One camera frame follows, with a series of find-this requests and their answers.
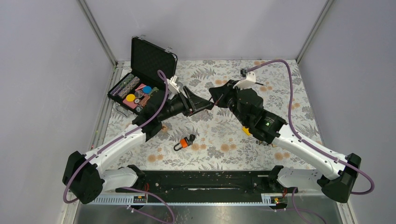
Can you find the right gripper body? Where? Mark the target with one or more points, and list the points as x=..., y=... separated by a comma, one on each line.
x=233, y=94

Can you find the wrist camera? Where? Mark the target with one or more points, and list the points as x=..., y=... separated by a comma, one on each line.
x=173, y=85
x=250, y=79

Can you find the wooden letter cube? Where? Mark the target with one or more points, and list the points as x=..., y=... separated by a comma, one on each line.
x=164, y=129

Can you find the orange black carabiner clip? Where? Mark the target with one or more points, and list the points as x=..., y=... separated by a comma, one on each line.
x=185, y=142

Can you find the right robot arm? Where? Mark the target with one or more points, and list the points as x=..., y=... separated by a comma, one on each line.
x=334, y=174

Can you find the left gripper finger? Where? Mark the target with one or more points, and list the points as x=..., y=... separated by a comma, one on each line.
x=193, y=98
x=200, y=107

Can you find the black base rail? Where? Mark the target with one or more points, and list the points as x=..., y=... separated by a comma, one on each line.
x=210, y=186

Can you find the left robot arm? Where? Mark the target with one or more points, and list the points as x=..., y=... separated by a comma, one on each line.
x=87, y=175

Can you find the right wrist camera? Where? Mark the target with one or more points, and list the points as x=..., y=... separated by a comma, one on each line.
x=250, y=79

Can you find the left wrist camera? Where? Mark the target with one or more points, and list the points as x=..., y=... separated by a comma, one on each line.
x=173, y=85

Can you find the yellow block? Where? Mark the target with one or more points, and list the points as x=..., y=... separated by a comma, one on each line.
x=246, y=131

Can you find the black poker chip case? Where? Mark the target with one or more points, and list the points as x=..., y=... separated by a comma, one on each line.
x=134, y=90

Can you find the black cable lock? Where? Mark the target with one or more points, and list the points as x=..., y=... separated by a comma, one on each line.
x=218, y=100

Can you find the floral table mat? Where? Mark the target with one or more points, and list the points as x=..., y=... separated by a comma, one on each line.
x=220, y=142

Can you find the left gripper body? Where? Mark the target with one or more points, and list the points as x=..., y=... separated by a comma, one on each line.
x=187, y=103

